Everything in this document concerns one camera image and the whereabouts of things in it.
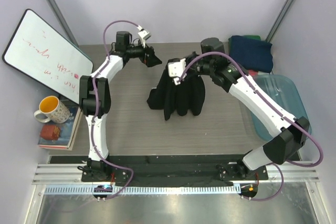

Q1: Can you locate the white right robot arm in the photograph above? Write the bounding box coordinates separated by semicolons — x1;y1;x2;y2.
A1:
182;37;310;178

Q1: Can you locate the left aluminium corner post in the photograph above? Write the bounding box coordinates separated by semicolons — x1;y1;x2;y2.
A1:
46;0;78;46

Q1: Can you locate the folded red t-shirt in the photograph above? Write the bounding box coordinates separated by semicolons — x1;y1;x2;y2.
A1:
248;70;259;78

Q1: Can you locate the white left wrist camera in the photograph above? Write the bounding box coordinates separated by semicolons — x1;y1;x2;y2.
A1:
137;26;151;48

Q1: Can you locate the white mug orange inside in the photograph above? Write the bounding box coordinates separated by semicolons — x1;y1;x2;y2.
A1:
34;95;70;124

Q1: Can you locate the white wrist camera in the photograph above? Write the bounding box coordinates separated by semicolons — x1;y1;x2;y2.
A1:
167;58;187;86
137;26;151;48

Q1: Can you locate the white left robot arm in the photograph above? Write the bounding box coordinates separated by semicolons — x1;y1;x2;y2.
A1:
78;28;162;182

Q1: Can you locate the aluminium rail frame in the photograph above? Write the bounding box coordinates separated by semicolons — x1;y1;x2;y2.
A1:
25;155;333;223

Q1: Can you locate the blue transparent plastic bin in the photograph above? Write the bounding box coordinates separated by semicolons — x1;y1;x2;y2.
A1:
246;74;312;142

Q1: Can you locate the stack of books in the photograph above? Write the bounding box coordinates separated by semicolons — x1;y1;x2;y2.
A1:
38;106;82;150

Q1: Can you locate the right aluminium corner post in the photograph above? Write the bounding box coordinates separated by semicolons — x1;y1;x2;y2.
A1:
266;0;295;42

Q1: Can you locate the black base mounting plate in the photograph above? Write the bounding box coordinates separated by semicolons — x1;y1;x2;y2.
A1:
48;154;300;188

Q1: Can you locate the folded navy t-shirt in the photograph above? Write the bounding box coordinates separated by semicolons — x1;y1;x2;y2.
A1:
228;35;274;73

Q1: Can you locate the whiteboard with red writing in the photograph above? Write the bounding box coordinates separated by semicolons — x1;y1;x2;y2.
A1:
2;9;93;103

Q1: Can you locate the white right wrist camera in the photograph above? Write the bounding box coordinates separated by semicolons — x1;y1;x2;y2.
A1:
167;58;187;86

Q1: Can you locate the aluminium corner post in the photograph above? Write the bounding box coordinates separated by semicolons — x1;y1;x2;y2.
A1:
46;0;78;46
266;0;295;42

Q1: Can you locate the black printed t-shirt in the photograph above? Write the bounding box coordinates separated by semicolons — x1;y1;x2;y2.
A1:
146;66;206;121

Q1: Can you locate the folded green t-shirt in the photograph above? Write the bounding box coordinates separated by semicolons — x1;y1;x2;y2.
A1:
228;35;261;49

